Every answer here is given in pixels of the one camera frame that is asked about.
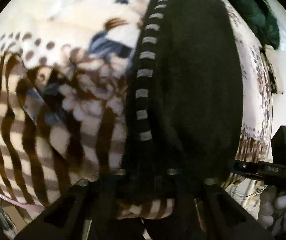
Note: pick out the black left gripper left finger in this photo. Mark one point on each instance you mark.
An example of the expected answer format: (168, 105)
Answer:
(85, 211)

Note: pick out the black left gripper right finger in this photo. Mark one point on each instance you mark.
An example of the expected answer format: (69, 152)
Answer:
(202, 209)

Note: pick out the black striped small garment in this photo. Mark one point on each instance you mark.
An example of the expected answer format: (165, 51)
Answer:
(184, 103)

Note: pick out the white gloved right hand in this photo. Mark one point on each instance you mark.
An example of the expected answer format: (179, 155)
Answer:
(272, 211)

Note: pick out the brown striped white blanket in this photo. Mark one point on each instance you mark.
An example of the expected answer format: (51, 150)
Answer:
(62, 123)

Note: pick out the white floral fleece blanket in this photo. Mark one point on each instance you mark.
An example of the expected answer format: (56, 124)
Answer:
(46, 33)

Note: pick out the dark green velvet blanket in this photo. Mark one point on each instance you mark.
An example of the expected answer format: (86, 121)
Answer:
(258, 17)

